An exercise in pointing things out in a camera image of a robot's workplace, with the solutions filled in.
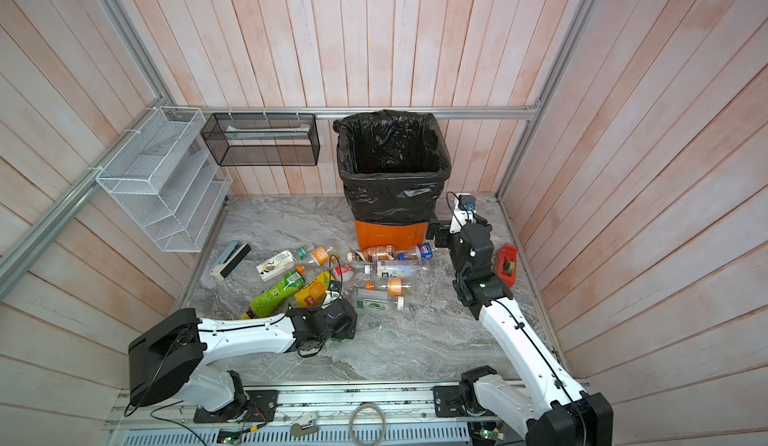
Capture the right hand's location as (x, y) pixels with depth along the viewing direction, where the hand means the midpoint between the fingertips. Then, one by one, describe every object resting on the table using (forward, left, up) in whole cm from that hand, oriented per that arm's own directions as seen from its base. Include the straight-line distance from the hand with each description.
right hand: (450, 210), depth 75 cm
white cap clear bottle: (-13, +19, -26) cm, 35 cm away
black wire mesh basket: (+38, +61, -5) cm, 72 cm away
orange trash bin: (+10, +13, -24) cm, 29 cm away
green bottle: (-13, +49, -25) cm, 57 cm away
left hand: (-19, +30, -28) cm, 46 cm away
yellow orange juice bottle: (-12, +38, -25) cm, 47 cm away
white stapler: (0, +69, -26) cm, 74 cm away
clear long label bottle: (-3, +12, -25) cm, 28 cm away
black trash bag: (+32, +15, -11) cm, 37 cm away
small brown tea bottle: (+3, +20, -26) cm, 33 cm away
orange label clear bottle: (-8, +14, -26) cm, 30 cm away
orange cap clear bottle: (+2, +38, -25) cm, 46 cm away
